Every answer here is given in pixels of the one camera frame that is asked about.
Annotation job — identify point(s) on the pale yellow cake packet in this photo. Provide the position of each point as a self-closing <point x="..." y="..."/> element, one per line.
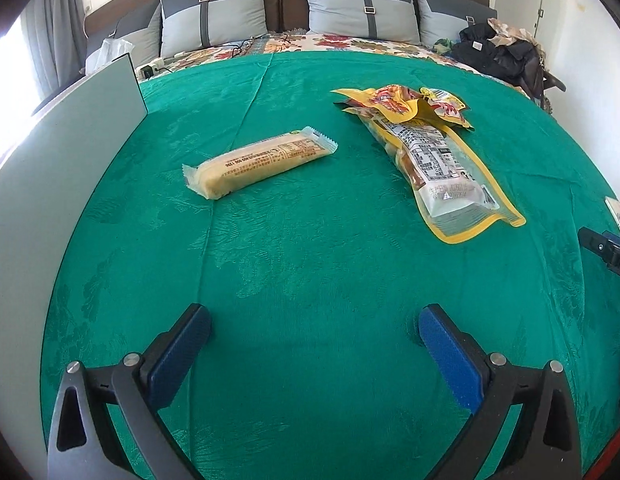
<point x="260" y="160"/>

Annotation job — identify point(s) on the grey curtain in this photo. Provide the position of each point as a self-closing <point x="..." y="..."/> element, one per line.
<point x="55" y="35"/>

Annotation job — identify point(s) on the black jacket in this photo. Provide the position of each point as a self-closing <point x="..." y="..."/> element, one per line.
<point x="494" y="57"/>

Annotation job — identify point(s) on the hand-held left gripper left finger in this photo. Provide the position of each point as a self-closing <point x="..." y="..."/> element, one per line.
<point x="180" y="355"/>

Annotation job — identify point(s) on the green blanket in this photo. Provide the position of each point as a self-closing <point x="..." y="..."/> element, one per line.
<point x="315" y="260"/>

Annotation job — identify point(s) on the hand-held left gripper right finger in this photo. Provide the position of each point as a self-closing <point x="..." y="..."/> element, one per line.
<point x="449" y="360"/>

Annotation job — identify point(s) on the floral bedspread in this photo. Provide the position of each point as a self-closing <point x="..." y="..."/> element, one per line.
<point x="340" y="42"/>

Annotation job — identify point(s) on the white power strip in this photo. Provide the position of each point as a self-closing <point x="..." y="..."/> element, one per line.
<point x="151" y="69"/>

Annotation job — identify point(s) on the red and yellow snack packet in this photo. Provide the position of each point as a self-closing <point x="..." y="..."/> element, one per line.
<point x="387" y="100"/>

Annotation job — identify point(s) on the clear plastic bag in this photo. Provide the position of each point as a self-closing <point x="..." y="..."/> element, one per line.
<point x="107" y="52"/>

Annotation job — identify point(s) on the beige patterned cloth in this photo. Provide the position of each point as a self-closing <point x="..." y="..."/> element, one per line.
<point x="512" y="32"/>

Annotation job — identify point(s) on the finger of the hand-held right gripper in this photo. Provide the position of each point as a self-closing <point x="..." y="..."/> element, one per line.
<point x="607" y="250"/>

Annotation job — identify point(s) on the clear yellow-edged sausage packet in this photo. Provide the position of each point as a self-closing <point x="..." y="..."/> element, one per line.
<point x="439" y="170"/>

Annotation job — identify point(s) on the grey board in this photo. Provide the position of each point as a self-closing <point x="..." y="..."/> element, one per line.
<point x="65" y="160"/>

